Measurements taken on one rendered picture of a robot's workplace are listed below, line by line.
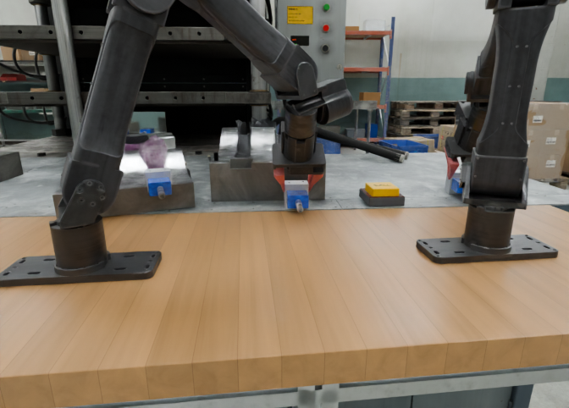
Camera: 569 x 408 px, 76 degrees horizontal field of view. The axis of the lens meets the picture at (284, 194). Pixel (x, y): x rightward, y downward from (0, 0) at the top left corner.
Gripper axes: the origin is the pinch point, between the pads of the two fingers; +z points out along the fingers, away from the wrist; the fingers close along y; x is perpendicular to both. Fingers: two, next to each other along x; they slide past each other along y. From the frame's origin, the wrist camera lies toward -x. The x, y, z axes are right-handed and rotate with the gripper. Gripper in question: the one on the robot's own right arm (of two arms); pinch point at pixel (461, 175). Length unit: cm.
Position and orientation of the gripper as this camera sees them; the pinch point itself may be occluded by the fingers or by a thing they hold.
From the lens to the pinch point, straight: 97.4
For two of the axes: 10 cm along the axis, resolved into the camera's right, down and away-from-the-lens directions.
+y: -9.9, -0.3, 1.1
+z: 0.6, 7.0, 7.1
